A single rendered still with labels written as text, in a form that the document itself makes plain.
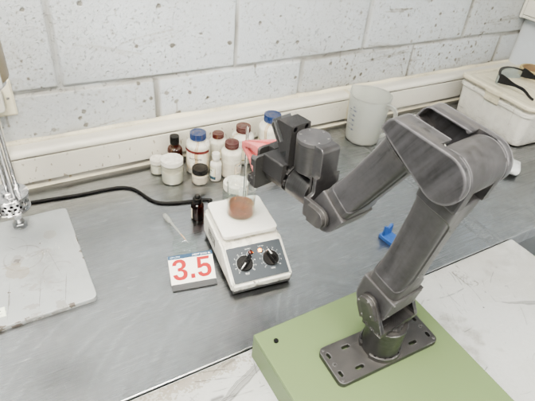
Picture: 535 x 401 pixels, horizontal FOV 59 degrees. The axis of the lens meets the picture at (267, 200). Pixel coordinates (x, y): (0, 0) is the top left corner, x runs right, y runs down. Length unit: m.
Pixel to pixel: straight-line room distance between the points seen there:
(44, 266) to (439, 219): 0.76
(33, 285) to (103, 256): 0.14
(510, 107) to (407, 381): 1.10
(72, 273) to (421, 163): 0.71
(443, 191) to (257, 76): 0.92
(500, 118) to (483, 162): 1.18
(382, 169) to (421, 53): 1.17
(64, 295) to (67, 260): 0.09
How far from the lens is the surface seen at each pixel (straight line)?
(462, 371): 0.87
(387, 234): 1.14
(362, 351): 0.82
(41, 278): 1.02
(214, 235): 0.98
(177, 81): 1.29
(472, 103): 1.81
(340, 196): 0.71
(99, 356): 0.89
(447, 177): 0.54
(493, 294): 1.12
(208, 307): 0.93
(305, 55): 1.45
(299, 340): 0.82
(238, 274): 0.94
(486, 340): 1.02
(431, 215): 0.60
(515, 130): 1.71
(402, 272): 0.68
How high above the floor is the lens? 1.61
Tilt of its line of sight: 37 degrees down
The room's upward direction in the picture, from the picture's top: 6 degrees clockwise
